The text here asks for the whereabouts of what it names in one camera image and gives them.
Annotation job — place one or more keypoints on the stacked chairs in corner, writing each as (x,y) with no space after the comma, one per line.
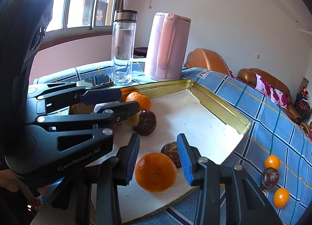
(302,105)

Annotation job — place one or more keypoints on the brown leather armchair near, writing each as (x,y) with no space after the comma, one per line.
(207,59)

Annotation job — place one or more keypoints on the brown leather three-seat sofa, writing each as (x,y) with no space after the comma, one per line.
(248,76)

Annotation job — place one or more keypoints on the small orange kumquat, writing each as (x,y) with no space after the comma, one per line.
(272,161)
(281,197)

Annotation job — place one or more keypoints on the white floral pillow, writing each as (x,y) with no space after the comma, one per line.
(262,86)
(278,98)

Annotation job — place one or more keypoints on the clear glass water bottle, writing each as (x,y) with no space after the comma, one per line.
(123,36)

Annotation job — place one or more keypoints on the dark purple mangosteen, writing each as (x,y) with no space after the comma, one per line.
(269,178)

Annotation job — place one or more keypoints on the pink electric kettle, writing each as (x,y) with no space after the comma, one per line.
(167,46)

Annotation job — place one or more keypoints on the white floral pillow right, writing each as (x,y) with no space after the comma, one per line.
(278,98)

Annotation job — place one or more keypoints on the person's left hand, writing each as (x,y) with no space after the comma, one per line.
(8,180)

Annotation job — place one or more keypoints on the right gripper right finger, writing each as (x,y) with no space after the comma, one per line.
(189,156)

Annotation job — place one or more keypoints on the brown leather armchair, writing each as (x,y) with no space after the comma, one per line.
(307,129)
(207,59)

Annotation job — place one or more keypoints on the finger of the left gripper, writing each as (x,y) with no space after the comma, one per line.
(98,96)
(122,111)

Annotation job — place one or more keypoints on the white floral pillow left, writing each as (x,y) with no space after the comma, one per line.
(262,86)

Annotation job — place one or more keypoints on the reddish brown passion fruit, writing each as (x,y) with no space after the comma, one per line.
(170,149)

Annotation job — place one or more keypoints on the gold metal tray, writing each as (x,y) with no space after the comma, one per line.
(209,123)

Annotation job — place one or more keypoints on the dark round stool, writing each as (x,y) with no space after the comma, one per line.
(140,52)

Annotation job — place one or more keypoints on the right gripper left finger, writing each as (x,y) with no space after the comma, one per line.
(127,158)

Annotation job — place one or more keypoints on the black smartphone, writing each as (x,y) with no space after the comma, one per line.
(95,82)

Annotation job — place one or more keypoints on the large orange mandarin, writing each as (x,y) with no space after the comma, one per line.
(155,172)

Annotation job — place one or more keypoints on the yellowish brown longan fruit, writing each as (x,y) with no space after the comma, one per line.
(132,121)

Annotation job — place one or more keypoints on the blue plaid tablecloth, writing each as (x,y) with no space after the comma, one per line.
(271,132)

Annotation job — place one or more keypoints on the brown leather armchair far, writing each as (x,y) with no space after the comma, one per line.
(307,129)

